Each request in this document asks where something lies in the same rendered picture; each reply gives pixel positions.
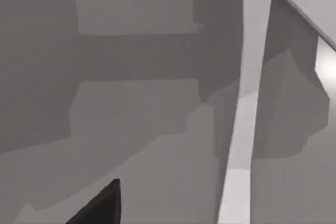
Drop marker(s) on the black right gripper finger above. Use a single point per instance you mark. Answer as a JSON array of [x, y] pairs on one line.
[[103, 205]]

